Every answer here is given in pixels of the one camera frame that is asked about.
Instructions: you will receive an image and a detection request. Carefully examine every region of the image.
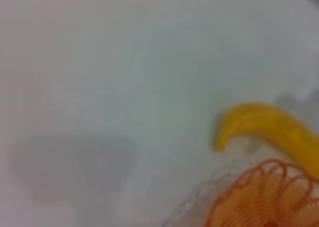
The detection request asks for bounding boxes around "yellow banana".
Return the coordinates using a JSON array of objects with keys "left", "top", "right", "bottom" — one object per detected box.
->
[{"left": 214, "top": 102, "right": 319, "bottom": 182}]

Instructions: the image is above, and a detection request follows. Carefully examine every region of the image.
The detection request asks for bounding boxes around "orange wire basket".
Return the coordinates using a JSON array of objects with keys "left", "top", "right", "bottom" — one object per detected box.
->
[{"left": 204, "top": 159, "right": 319, "bottom": 227}]

